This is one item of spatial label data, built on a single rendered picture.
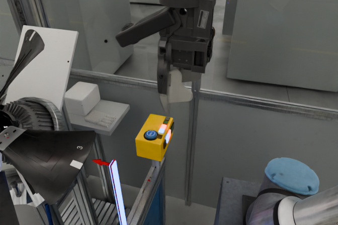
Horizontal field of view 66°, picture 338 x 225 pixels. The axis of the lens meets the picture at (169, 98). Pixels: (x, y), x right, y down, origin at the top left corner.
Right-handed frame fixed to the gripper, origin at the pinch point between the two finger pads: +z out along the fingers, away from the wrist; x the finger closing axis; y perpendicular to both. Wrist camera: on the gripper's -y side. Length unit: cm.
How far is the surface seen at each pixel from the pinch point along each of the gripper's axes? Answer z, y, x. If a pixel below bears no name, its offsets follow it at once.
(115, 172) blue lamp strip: 27.5, -15.2, -0.1
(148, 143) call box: 36.8, -14.2, 21.6
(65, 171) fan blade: 27.3, -28.4, -3.9
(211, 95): 44, 1, 70
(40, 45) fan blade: -0.6, -41.6, 13.8
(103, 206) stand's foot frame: 136, -62, 48
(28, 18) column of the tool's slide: 9, -88, 58
